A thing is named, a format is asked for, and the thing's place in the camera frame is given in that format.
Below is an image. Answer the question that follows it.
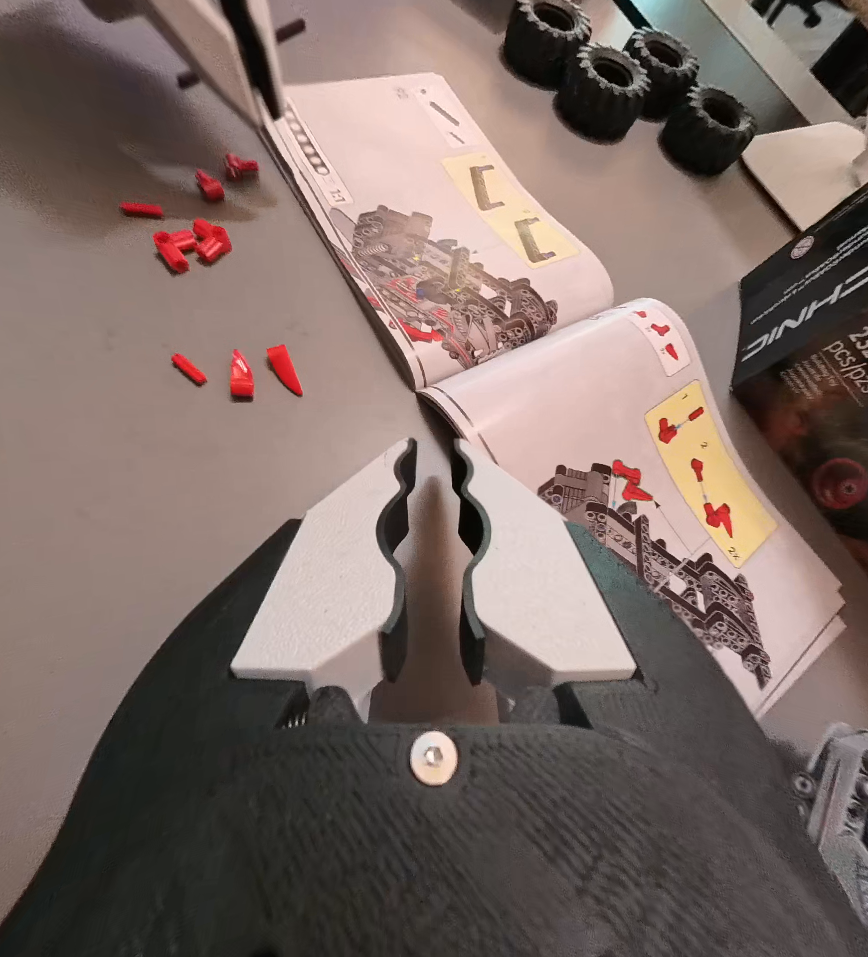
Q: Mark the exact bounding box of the black knobbly toy tyre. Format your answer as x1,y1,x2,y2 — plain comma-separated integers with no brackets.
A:
658,85,758,177
558,41,649,145
503,0,593,83
623,28,701,122

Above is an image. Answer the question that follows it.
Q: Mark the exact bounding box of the grey brick vehicle model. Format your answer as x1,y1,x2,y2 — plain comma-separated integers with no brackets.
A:
791,721,868,957

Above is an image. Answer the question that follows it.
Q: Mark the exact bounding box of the grey desk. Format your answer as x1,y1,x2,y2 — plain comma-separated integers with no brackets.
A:
0,0,868,957

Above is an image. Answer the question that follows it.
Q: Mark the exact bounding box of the brick model instruction booklet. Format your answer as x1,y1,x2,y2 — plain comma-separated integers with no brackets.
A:
263,72,848,720

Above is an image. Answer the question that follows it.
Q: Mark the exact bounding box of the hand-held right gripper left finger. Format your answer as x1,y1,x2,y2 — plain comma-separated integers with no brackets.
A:
230,439,418,723

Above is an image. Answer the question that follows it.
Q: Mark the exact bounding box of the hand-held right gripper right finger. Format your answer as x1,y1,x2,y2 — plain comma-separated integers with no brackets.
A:
452,439,638,723

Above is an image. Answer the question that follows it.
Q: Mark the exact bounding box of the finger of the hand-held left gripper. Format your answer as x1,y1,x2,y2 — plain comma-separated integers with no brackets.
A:
238,0,287,119
78,0,270,130

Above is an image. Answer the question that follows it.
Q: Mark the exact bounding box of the long black axle rod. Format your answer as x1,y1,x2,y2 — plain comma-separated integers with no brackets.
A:
177,18,307,85

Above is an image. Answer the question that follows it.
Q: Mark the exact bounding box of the red angled connector piece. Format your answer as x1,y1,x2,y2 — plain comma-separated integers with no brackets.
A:
153,230,194,275
191,217,233,265

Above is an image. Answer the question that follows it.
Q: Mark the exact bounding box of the black brick set box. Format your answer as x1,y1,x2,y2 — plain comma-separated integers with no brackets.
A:
730,148,868,623

